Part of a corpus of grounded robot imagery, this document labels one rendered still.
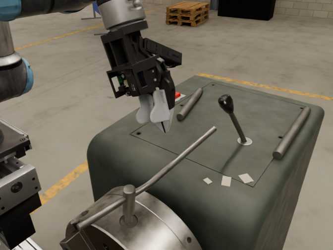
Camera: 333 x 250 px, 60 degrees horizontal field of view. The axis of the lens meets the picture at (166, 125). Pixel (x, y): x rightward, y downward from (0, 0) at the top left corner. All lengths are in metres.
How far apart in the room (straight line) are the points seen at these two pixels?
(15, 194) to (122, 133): 0.37
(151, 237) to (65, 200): 1.95
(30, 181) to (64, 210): 1.45
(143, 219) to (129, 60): 0.30
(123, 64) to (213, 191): 0.31
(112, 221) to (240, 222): 0.24
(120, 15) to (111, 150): 0.36
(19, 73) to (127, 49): 0.55
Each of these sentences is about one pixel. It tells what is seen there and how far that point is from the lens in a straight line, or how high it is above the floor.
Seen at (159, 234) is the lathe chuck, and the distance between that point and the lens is 0.58.
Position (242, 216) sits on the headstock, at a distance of 0.59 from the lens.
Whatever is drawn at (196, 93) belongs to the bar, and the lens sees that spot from 0.96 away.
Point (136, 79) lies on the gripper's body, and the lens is 0.49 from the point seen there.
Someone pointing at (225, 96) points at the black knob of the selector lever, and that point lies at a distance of 0.65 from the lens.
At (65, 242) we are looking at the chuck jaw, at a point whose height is 1.19.
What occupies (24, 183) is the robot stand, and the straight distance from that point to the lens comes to 0.97.
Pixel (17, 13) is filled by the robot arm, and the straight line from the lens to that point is 0.54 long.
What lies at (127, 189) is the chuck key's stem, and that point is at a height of 1.32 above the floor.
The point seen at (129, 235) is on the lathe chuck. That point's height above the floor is 1.23.
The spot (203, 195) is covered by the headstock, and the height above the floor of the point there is 1.24.
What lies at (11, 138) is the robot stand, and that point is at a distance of 1.05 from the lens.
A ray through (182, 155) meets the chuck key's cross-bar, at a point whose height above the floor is 1.33.
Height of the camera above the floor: 1.67
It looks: 31 degrees down
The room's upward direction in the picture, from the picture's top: straight up
